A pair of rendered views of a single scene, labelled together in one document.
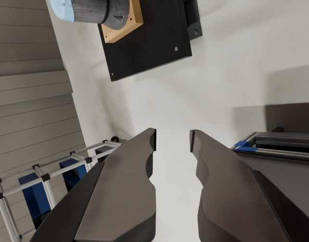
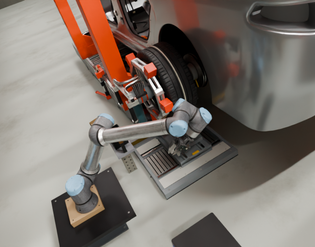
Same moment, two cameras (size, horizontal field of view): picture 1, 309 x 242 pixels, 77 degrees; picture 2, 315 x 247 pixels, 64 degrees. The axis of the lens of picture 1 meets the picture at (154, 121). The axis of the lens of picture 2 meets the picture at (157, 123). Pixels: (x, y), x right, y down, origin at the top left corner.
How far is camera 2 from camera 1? 162 cm
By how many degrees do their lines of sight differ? 85
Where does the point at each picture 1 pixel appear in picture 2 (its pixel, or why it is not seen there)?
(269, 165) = (189, 230)
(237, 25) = (147, 219)
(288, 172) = (195, 227)
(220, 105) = not seen: outside the picture
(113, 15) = (91, 201)
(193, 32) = (123, 228)
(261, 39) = (160, 220)
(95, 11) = (87, 194)
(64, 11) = (80, 186)
